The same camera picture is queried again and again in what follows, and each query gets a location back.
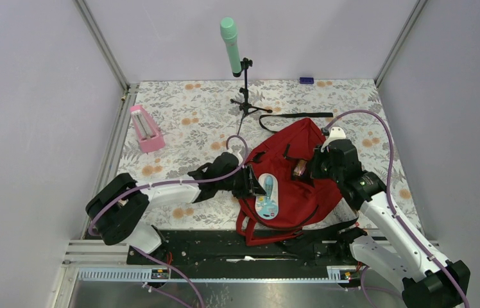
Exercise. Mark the small blue block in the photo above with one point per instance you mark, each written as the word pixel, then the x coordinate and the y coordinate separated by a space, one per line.
pixel 306 80

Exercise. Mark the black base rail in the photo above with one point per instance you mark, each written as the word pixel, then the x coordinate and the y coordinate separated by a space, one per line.
pixel 210 254

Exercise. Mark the pink metronome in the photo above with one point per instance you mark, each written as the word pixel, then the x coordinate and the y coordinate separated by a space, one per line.
pixel 149 135

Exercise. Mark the clear plastic pouch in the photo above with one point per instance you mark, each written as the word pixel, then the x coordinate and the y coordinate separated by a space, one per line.
pixel 344 212

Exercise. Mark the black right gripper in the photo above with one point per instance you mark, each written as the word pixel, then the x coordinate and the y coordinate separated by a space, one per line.
pixel 319 151

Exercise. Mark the pink capped marker set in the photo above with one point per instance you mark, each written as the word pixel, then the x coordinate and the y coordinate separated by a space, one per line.
pixel 301 169

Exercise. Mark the black mini tripod stand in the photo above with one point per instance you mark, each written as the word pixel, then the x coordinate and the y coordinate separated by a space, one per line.
pixel 246 107

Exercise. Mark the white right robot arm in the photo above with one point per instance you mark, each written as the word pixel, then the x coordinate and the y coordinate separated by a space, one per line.
pixel 424 276

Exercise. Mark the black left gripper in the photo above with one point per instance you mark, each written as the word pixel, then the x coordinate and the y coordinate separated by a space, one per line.
pixel 253 187

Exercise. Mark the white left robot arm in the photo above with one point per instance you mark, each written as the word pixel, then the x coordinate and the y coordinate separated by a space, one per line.
pixel 116 211

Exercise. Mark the red student backpack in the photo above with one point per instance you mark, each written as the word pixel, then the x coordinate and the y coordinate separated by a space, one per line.
pixel 302 201

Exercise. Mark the mint green microphone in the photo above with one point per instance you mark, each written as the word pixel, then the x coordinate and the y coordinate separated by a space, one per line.
pixel 229 33

